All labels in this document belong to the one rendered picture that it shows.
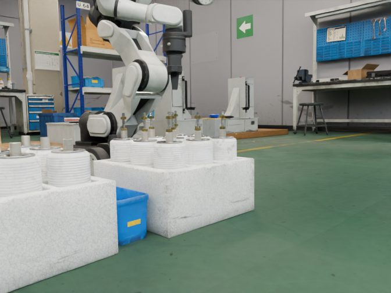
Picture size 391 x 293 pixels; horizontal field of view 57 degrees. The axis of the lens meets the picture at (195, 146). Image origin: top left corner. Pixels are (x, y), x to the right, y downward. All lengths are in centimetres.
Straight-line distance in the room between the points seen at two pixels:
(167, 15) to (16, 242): 92
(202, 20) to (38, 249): 769
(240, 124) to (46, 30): 454
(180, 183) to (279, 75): 596
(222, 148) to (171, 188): 28
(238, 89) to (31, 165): 425
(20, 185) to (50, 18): 711
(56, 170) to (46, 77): 677
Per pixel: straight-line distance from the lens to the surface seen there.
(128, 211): 96
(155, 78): 162
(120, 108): 178
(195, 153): 109
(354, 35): 620
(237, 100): 486
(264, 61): 708
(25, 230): 79
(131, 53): 172
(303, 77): 567
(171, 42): 137
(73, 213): 83
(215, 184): 110
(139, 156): 111
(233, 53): 755
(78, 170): 85
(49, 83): 761
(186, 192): 101
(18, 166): 80
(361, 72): 567
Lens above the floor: 34
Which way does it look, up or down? 5 degrees down
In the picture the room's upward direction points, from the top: 1 degrees counter-clockwise
